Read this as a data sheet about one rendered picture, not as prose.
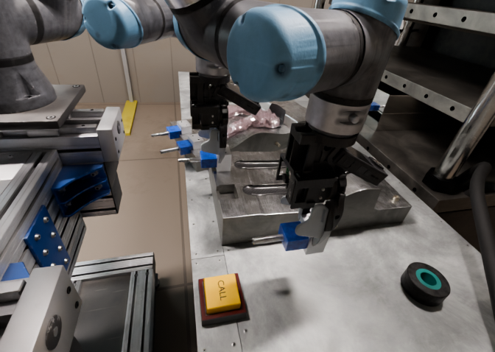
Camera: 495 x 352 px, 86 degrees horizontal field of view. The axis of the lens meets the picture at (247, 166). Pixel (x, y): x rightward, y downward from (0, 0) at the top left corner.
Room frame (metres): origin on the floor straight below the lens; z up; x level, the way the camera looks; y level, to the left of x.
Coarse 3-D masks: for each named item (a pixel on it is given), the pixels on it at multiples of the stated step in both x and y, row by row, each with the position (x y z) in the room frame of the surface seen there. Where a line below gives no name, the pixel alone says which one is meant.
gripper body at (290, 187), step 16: (304, 128) 0.33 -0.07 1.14; (288, 144) 0.33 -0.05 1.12; (304, 144) 0.30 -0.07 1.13; (320, 144) 0.31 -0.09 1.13; (336, 144) 0.29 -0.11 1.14; (352, 144) 0.30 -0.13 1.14; (288, 160) 0.32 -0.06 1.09; (304, 160) 0.32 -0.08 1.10; (320, 160) 0.31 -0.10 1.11; (288, 176) 0.34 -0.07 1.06; (304, 176) 0.30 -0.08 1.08; (320, 176) 0.30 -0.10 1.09; (336, 176) 0.30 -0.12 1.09; (288, 192) 0.30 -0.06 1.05; (304, 192) 0.29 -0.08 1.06; (320, 192) 0.30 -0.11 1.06; (336, 192) 0.30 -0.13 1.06
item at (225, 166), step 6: (228, 150) 0.58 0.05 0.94; (204, 156) 0.56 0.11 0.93; (210, 156) 0.56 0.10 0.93; (216, 156) 0.56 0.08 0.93; (228, 156) 0.56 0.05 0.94; (180, 162) 0.54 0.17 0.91; (204, 162) 0.54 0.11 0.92; (210, 162) 0.55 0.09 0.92; (216, 162) 0.55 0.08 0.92; (222, 162) 0.55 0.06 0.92; (228, 162) 0.56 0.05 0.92; (216, 168) 0.56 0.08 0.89; (222, 168) 0.55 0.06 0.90; (228, 168) 0.56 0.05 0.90
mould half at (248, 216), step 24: (216, 192) 0.49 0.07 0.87; (240, 192) 0.48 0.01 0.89; (360, 192) 0.48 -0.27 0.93; (384, 192) 0.58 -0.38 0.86; (240, 216) 0.40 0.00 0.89; (264, 216) 0.42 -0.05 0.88; (288, 216) 0.43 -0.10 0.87; (360, 216) 0.49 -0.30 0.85; (384, 216) 0.51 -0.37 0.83; (240, 240) 0.40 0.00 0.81
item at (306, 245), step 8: (304, 216) 0.35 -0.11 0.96; (280, 224) 0.34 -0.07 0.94; (288, 224) 0.34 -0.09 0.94; (296, 224) 0.34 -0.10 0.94; (280, 232) 0.33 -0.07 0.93; (288, 232) 0.32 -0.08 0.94; (256, 240) 0.30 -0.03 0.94; (264, 240) 0.31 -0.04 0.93; (272, 240) 0.31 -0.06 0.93; (280, 240) 0.31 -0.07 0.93; (288, 240) 0.30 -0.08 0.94; (296, 240) 0.30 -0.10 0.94; (304, 240) 0.31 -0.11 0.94; (288, 248) 0.30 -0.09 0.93; (296, 248) 0.31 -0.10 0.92; (304, 248) 0.31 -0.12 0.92; (312, 248) 0.31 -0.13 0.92; (320, 248) 0.32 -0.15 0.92
